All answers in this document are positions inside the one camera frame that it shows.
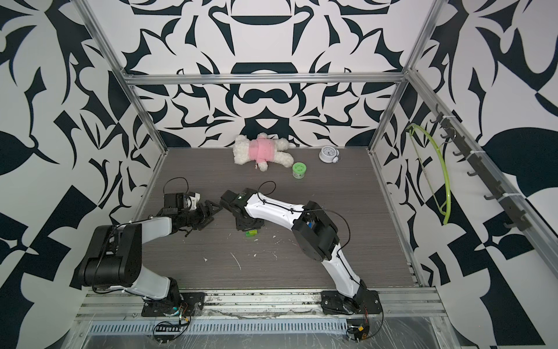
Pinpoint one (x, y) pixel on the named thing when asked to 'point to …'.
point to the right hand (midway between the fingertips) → (247, 224)
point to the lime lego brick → (251, 233)
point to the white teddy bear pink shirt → (261, 150)
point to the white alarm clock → (328, 154)
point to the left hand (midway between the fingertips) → (216, 209)
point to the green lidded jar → (298, 170)
